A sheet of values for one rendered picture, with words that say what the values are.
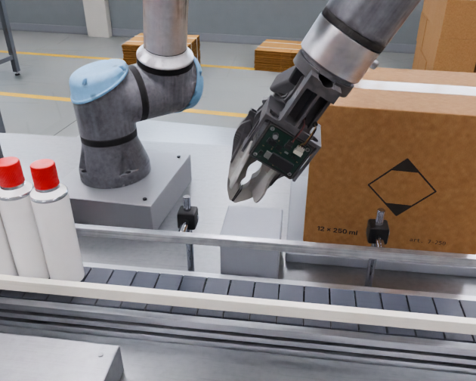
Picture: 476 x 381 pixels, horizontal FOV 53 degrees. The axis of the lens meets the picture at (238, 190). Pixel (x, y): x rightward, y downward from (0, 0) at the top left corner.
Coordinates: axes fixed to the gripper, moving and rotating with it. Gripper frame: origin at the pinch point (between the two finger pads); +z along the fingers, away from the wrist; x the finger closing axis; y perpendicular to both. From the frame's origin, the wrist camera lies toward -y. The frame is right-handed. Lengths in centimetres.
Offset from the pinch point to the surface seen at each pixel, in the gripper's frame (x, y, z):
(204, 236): 0.4, -3.1, 11.6
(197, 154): -4, -58, 30
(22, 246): -22.1, 2.3, 25.1
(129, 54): -93, -388, 151
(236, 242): 4.8, -2.8, 9.4
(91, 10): -188, -552, 194
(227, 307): 7.3, 5.0, 14.4
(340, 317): 20.8, 5.0, 6.4
